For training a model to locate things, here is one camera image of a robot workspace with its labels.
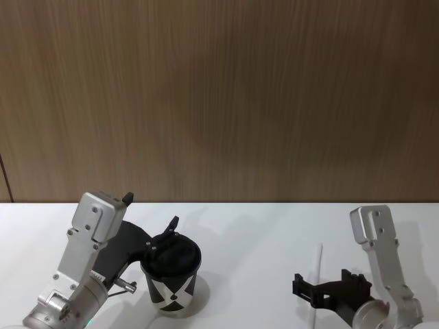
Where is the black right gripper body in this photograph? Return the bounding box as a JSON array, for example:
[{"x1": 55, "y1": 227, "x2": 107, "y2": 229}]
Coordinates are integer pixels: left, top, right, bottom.
[{"x1": 321, "y1": 278, "x2": 374, "y2": 320}]

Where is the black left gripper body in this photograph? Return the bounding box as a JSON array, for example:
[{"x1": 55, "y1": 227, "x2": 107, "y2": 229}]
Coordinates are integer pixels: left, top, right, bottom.
[{"x1": 90, "y1": 220, "x2": 154, "y2": 287}]

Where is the black and white paper cup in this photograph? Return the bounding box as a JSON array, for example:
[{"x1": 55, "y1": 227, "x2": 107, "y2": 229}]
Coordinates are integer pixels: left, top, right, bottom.
[{"x1": 139, "y1": 236, "x2": 202, "y2": 306}]

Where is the white drinking straw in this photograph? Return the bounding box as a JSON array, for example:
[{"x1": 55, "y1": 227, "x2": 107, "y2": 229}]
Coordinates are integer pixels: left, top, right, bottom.
[{"x1": 309, "y1": 243, "x2": 325, "y2": 329}]

